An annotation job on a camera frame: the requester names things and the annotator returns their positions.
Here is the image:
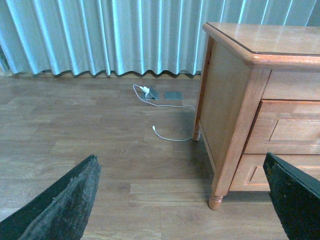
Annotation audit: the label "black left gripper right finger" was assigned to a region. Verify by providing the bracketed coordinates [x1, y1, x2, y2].
[263, 152, 320, 240]

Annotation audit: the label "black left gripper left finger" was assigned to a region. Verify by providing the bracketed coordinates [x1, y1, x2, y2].
[0, 154, 101, 240]

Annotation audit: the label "wooden drawer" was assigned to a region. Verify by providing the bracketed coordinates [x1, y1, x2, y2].
[244, 100, 320, 155]
[229, 154, 320, 192]

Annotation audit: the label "wooden nightstand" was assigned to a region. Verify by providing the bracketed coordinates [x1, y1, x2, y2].
[192, 22, 320, 210]

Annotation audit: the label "open floor socket box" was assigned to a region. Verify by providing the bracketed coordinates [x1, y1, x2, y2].
[141, 87, 159, 100]

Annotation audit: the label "white plug in socket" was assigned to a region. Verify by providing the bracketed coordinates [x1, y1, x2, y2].
[140, 86, 150, 93]

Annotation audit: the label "closed floor socket plate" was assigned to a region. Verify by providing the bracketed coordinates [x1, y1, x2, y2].
[164, 91, 184, 101]

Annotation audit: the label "grey-green curtain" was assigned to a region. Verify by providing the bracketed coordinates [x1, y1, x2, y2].
[0, 0, 320, 75]

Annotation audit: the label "white floor cable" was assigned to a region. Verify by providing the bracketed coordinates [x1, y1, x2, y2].
[132, 83, 196, 142]

